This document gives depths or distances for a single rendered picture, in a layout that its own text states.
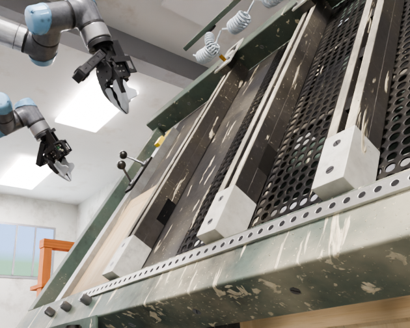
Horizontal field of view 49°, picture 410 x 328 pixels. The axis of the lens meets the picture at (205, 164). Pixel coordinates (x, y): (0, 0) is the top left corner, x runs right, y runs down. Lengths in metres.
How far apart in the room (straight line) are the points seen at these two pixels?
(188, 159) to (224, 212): 0.61
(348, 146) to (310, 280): 0.22
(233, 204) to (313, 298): 0.30
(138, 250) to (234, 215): 0.44
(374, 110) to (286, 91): 0.43
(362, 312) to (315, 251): 0.27
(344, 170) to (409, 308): 0.27
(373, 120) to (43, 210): 9.07
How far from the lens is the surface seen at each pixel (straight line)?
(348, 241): 0.62
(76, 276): 1.68
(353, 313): 0.91
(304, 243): 0.68
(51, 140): 1.84
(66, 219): 9.80
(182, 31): 4.97
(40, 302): 1.88
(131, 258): 1.28
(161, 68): 5.01
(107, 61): 1.24
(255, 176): 1.01
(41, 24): 1.26
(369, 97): 0.87
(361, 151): 0.76
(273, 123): 1.14
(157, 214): 1.36
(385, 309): 0.87
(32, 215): 9.57
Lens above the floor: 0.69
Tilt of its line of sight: 24 degrees up
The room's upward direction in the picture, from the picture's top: 4 degrees counter-clockwise
